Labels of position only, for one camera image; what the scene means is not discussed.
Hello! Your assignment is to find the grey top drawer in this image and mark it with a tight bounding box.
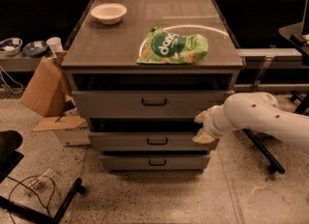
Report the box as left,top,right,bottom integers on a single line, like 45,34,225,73
72,90,234,119

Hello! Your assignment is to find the grey drawer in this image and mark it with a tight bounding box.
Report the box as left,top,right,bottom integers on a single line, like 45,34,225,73
72,90,234,119
89,132,218,152
100,154,211,171

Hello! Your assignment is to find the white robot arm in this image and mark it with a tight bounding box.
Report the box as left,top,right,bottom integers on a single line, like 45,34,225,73
192,92,309,154

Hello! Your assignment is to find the grey bottom drawer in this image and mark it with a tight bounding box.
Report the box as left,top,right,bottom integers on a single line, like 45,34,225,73
100,154,211,171

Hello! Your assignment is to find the grey middle drawer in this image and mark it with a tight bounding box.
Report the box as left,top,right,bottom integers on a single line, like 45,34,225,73
89,132,218,152

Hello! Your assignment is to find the grey drawer cabinet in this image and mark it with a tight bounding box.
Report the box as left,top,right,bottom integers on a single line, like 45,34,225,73
62,0,243,156

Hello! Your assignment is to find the green snack bag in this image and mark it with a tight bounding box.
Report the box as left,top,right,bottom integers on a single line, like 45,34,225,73
136,27,209,65

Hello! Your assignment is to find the white box under cardboard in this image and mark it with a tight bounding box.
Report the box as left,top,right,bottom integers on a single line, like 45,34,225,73
54,126,91,147

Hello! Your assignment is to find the white bowl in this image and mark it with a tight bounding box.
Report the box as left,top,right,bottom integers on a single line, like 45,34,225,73
91,3,126,25

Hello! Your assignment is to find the flat cardboard piece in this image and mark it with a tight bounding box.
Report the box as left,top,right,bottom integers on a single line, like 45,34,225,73
33,116,86,132

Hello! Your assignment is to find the brown cardboard box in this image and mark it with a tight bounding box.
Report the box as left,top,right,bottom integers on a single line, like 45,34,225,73
20,57,71,117

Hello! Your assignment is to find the white paper cup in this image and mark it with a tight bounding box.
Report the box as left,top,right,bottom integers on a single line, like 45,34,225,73
46,37,63,54

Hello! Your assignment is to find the blue patterned bowl right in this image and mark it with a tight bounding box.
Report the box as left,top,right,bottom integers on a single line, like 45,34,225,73
23,41,48,57

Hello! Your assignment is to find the blue patterned bowl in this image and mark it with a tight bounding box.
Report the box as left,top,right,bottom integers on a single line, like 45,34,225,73
23,41,48,57
0,38,23,56

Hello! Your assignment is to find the black chair seat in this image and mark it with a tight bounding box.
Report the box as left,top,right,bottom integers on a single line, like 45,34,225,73
0,130,23,183

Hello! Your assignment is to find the blue patterned bowl left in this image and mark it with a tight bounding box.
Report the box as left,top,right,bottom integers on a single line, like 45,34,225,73
0,38,23,56

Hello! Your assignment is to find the black floor frame bar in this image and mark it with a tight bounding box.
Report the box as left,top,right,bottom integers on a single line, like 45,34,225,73
0,178,86,224

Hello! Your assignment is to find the black cable on floor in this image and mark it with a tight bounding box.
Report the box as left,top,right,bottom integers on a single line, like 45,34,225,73
6,174,57,224

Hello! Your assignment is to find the white cable at left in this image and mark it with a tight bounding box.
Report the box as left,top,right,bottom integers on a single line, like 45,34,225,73
0,65,25,96

